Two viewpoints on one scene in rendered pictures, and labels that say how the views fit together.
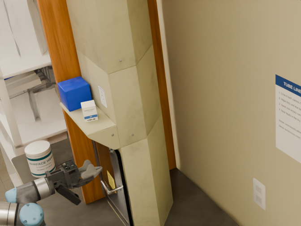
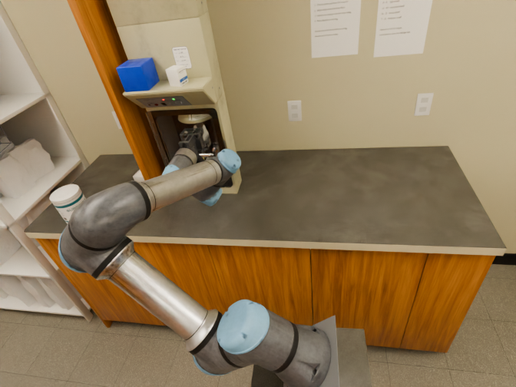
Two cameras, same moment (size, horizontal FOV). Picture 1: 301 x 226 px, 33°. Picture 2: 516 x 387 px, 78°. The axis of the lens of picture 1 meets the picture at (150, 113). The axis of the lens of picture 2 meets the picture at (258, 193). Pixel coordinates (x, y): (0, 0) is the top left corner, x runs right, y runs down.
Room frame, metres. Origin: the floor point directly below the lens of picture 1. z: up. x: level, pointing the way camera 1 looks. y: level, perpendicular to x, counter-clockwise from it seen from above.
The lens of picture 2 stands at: (0.74, 1.03, 1.88)
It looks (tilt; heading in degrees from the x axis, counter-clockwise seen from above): 38 degrees down; 309
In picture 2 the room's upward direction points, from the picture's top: 9 degrees counter-clockwise
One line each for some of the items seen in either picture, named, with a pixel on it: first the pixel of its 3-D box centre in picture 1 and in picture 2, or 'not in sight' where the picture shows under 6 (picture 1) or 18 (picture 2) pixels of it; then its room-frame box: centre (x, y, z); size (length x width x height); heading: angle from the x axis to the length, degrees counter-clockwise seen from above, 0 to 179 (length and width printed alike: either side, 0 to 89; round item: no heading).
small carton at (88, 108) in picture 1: (89, 110); (176, 75); (1.67, 0.22, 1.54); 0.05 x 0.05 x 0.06; 9
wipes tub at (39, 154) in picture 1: (40, 158); (71, 204); (2.23, 0.60, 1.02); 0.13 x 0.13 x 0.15
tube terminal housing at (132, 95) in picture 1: (135, 138); (194, 110); (1.78, 0.08, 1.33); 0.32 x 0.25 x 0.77; 24
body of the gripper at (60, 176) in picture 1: (63, 177); (192, 145); (1.54, 0.35, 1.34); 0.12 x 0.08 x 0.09; 114
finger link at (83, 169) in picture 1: (88, 166); not in sight; (1.60, 0.26, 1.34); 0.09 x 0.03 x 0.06; 114
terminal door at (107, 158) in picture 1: (110, 176); (193, 151); (1.73, 0.20, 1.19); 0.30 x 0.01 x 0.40; 22
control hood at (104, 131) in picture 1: (88, 124); (171, 97); (1.71, 0.24, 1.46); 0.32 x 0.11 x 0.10; 24
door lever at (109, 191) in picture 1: (110, 185); (206, 153); (1.65, 0.20, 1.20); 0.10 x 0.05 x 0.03; 22
